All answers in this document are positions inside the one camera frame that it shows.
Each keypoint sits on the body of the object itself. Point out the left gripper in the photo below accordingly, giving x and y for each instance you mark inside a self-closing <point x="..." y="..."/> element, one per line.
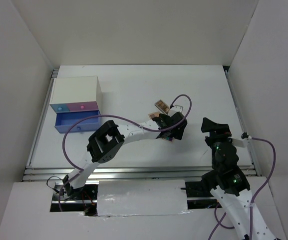
<point x="177" y="133"/>

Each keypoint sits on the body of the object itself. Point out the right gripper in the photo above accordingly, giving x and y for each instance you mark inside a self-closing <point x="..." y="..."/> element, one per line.
<point x="222" y="130"/>

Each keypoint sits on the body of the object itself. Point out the colorful eyeshadow palette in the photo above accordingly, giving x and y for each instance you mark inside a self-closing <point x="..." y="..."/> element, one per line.
<point x="168" y="138"/>

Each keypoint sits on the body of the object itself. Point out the pink drawer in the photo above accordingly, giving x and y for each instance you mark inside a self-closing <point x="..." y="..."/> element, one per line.
<point x="83" y="106"/>

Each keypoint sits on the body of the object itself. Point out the white drawer cabinet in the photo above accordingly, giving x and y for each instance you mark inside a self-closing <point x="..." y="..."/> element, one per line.
<point x="76" y="89"/>

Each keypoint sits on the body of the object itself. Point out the light blue drawer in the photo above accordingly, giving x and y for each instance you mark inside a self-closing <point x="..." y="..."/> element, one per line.
<point x="60" y="108"/>

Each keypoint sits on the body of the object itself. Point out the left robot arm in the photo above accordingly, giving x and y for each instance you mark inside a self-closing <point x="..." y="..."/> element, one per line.
<point x="107" y="140"/>

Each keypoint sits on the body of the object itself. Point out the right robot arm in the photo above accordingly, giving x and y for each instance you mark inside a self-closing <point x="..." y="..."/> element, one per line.
<point x="228" y="184"/>

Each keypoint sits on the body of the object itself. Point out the four pan eyeshadow palette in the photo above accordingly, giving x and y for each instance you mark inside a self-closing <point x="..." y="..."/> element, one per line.
<point x="154" y="115"/>

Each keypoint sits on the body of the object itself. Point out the long brown eyeshadow palette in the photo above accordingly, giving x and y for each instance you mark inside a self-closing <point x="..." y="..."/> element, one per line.
<point x="162" y="107"/>

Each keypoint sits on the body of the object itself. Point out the white foam board cover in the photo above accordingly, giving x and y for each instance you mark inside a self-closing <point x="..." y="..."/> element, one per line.
<point x="141" y="198"/>

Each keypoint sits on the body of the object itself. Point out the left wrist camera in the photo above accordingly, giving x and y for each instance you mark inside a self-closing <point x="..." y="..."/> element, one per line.
<point x="174" y="109"/>

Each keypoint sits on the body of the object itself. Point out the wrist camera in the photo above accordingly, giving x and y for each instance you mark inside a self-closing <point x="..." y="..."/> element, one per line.
<point x="242" y="141"/>
<point x="174" y="109"/>

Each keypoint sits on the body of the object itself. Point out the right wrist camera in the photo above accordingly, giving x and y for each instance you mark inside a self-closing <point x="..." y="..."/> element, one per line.
<point x="242" y="141"/>

